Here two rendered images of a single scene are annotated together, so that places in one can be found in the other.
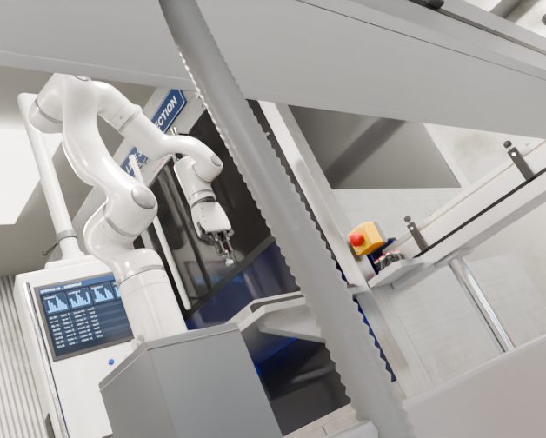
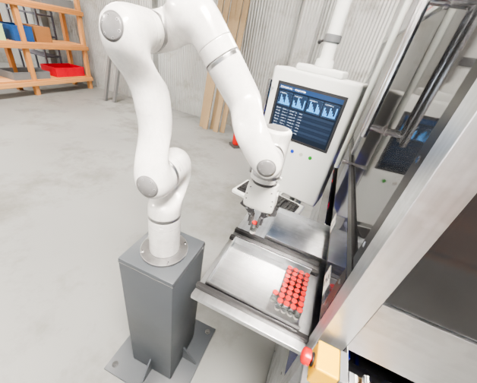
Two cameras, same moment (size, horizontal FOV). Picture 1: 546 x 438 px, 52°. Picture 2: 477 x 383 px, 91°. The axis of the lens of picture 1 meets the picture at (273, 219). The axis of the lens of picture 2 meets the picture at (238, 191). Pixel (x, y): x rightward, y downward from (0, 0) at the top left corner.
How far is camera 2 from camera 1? 1.67 m
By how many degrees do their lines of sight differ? 81
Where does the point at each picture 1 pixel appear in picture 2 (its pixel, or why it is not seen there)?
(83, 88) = (115, 51)
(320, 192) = (349, 294)
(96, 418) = not seen: hidden behind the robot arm
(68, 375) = not seen: hidden behind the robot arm
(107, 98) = (185, 33)
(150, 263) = (153, 219)
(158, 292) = (153, 234)
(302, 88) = not seen: outside the picture
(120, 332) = (307, 139)
